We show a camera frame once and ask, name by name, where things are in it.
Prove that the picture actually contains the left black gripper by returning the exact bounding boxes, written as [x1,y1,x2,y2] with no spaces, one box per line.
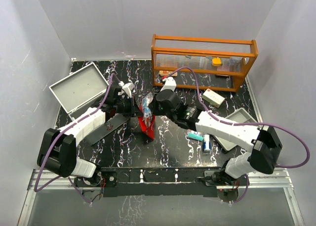
[114,95,144,118]

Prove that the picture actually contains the clear bag blue items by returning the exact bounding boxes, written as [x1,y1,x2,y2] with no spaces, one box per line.
[141,92,153,120]

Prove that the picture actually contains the white gauze packet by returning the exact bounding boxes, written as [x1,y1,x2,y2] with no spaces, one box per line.
[144,117,152,128]

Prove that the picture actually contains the red first aid pouch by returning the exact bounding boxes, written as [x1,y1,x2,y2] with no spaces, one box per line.
[138,115,156,140]

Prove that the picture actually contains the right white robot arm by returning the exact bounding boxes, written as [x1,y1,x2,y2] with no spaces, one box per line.
[149,90,282,185]

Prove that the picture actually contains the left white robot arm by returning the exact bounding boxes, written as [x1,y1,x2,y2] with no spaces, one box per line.
[37,82,142,186]

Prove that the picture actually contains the white medicine box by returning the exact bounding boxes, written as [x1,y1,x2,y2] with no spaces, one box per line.
[202,89,225,107]

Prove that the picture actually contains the wooden toy block strip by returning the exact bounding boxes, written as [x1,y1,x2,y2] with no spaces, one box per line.
[159,70,177,77]

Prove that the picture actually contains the teal white packet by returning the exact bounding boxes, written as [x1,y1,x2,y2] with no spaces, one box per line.
[187,130,203,141]

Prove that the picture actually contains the grey open case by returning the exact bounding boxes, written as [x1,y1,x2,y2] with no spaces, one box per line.
[49,62,128,145]

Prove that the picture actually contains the blue white can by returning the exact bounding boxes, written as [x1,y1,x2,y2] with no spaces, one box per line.
[202,134,211,152]

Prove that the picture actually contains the wooden display shelf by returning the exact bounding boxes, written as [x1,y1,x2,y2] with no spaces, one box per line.
[151,35,258,92]

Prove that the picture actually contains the yellow block on shelf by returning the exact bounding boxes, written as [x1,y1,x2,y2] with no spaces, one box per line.
[212,57,222,67]

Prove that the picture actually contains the grey divided tray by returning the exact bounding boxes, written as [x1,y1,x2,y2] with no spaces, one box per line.
[215,108,257,151]

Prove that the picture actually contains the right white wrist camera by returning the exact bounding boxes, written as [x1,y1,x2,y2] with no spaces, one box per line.
[160,77,177,91]

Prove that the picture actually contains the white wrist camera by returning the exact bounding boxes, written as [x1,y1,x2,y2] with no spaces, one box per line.
[160,77,177,91]
[119,81,135,98]

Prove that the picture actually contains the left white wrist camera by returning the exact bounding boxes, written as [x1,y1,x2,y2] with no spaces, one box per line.
[119,81,135,98]

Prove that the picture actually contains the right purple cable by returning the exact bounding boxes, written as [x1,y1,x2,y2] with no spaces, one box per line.
[166,66,311,203]

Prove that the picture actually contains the purple cable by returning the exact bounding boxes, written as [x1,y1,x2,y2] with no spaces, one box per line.
[33,74,124,204]
[166,66,311,203]

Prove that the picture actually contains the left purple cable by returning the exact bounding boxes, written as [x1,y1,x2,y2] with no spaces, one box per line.
[33,74,124,204]

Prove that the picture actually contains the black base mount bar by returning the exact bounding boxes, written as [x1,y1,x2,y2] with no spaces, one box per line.
[75,167,249,198]

